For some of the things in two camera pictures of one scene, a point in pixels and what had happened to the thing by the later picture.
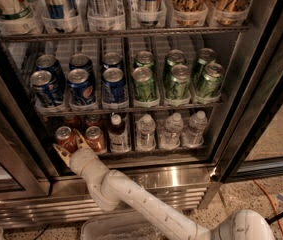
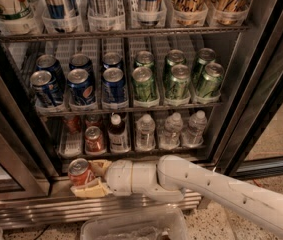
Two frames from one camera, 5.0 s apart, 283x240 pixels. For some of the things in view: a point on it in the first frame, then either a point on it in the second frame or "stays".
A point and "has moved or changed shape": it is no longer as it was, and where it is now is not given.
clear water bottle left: (145, 133) stays
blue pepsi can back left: (46, 62) stays
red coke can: (66, 138) has moved or changed shape
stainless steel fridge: (176, 86) stays
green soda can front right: (211, 82) stays
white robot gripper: (81, 159) -> (118, 178)
